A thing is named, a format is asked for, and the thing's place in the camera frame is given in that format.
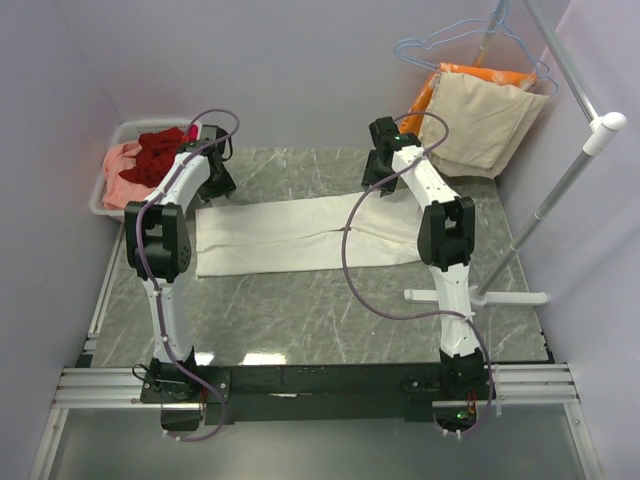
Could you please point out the blue wire hanger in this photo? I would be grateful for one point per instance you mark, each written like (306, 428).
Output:
(485, 28)
(541, 69)

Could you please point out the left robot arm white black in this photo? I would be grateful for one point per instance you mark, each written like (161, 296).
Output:
(158, 245)

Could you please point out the beige hanging garment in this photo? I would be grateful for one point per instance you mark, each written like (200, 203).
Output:
(487, 122)

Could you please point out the aluminium black mounting rail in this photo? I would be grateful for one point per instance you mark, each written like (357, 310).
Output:
(252, 393)

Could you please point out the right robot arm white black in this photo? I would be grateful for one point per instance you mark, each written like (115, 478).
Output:
(445, 242)

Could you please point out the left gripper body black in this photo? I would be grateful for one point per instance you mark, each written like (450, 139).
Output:
(219, 185)

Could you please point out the white floral print t-shirt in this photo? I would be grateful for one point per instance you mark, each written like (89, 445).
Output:
(306, 235)

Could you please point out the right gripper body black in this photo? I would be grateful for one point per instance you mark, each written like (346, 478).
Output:
(374, 172)

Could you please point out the orange hanging garment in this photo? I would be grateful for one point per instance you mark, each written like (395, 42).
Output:
(521, 80)

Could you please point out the pink garment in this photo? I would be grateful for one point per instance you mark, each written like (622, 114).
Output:
(120, 191)

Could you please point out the dark red garment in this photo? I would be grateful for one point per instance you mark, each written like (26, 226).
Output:
(156, 157)

